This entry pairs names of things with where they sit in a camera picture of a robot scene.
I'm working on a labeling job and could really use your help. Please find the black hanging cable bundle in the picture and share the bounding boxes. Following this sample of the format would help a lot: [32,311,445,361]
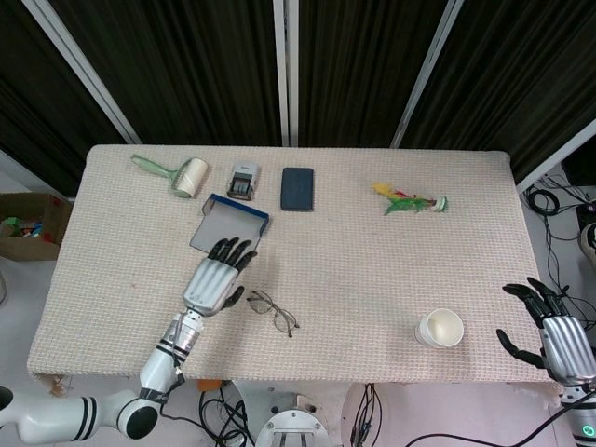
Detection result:
[351,382,384,447]

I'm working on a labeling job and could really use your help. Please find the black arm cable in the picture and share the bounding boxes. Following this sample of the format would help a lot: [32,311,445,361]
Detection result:
[160,404,220,447]
[400,404,567,446]

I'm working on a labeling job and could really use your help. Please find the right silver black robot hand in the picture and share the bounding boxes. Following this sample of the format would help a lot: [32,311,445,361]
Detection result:
[495,277,596,386]

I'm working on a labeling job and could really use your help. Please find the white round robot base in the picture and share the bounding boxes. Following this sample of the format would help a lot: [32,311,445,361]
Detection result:
[231,381,348,447]

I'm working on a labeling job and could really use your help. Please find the black floor cable bundle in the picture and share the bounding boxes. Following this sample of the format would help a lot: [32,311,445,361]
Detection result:
[198,388,256,447]

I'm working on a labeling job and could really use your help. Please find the black pleated curtain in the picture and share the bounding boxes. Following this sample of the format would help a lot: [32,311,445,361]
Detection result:
[402,0,596,185]
[48,0,283,146]
[0,0,129,196]
[296,0,451,149]

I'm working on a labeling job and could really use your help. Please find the white paper cup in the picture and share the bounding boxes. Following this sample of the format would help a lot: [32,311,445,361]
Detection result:
[414,308,465,349]

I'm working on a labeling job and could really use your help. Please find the white frame post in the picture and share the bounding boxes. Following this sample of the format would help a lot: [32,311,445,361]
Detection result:
[273,0,299,146]
[390,0,465,149]
[20,0,142,144]
[515,118,596,195]

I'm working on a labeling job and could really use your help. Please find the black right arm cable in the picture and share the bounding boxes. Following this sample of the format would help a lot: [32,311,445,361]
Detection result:
[400,404,567,446]

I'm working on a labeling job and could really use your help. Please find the thin black cable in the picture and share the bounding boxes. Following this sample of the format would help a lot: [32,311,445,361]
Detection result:
[523,174,596,327]

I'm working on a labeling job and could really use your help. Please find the blue glasses case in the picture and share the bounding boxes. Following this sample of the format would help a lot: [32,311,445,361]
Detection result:
[189,193,272,255]

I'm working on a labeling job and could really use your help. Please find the colourful toy blocks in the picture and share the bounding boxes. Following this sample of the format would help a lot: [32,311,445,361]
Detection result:
[0,214,52,241]

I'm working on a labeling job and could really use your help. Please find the green-handled lint roller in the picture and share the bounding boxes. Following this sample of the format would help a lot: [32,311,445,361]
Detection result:
[130,155,209,200]

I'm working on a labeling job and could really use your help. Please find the thin-framed eyeglasses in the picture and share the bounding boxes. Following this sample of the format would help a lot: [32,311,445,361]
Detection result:
[246,289,301,339]

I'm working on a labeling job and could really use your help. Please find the brown cardboard box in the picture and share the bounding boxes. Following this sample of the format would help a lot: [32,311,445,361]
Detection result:
[0,192,74,262]

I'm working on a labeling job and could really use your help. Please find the beige woven tablecloth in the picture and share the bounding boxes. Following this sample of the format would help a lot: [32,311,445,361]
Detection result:
[27,143,562,397]

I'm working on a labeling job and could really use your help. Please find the colourful feather shuttlecock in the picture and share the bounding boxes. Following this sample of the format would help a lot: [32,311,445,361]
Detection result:
[372,182,450,216]

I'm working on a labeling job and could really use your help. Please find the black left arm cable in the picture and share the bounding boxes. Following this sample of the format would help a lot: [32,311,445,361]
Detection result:
[160,404,220,447]

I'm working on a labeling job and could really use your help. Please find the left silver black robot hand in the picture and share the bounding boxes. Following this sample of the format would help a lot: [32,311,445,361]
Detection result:
[181,237,259,318]

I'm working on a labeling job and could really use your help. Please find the grey date stamp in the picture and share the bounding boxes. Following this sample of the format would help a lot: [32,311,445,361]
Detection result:
[226,161,260,202]

